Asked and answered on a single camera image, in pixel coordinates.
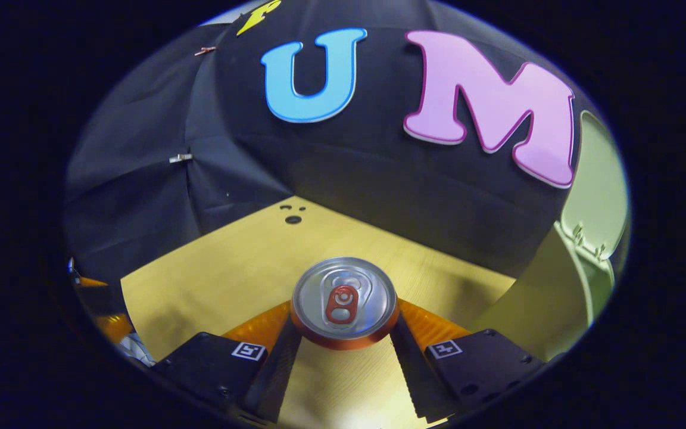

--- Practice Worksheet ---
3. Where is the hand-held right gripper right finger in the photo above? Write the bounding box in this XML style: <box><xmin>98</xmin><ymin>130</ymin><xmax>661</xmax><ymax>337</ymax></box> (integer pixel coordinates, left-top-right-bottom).
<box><xmin>389</xmin><ymin>299</ymin><xmax>546</xmax><ymax>421</ymax></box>

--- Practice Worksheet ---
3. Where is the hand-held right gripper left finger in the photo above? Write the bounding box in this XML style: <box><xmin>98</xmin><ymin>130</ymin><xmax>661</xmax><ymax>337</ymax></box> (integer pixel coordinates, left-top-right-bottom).
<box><xmin>151</xmin><ymin>303</ymin><xmax>302</xmax><ymax>424</ymax></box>

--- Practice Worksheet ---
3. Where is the orange pop can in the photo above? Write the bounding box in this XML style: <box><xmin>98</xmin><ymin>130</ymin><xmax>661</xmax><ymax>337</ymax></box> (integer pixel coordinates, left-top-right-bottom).
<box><xmin>291</xmin><ymin>257</ymin><xmax>400</xmax><ymax>350</ymax></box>

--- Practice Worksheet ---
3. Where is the pale green desktop garbage bin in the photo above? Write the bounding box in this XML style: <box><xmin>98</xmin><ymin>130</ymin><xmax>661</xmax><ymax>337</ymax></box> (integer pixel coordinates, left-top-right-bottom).
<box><xmin>471</xmin><ymin>110</ymin><xmax>629</xmax><ymax>361</ymax></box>

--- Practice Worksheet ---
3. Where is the wooden desktop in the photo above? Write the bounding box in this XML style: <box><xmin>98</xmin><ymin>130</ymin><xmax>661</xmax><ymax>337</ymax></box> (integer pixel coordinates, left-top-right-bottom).
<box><xmin>120</xmin><ymin>195</ymin><xmax>558</xmax><ymax>429</ymax></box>

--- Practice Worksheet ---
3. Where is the black backdrop cloth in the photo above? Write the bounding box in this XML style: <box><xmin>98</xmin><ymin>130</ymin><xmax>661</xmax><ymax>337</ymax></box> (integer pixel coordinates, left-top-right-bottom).
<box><xmin>63</xmin><ymin>0</ymin><xmax>594</xmax><ymax>281</ymax></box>

